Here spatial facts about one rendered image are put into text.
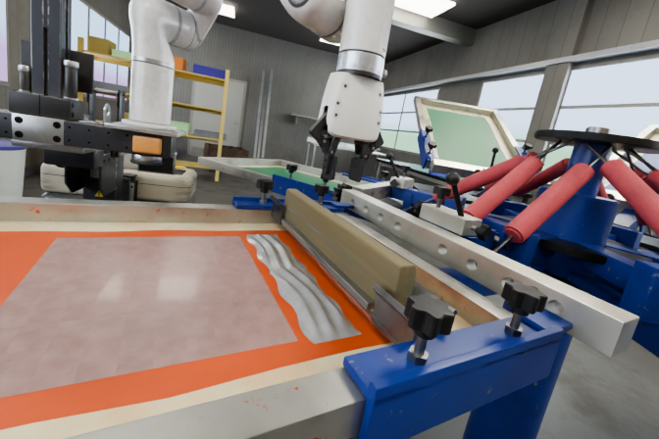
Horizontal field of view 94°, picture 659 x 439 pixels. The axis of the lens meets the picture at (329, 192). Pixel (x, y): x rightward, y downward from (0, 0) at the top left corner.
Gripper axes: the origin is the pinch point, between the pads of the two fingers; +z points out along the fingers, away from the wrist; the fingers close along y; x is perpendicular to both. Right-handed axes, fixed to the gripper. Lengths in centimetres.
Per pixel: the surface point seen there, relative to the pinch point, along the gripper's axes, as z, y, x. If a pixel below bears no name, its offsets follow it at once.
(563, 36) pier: -173, -407, -190
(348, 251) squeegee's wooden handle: 11.5, 1.7, 8.2
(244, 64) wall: -158, -159, -837
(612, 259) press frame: 14, -72, 17
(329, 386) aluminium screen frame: 15.8, 13.9, 26.1
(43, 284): 18.7, 39.5, -2.5
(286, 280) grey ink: 18.6, 8.7, 2.7
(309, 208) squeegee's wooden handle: 9.2, 1.5, -7.5
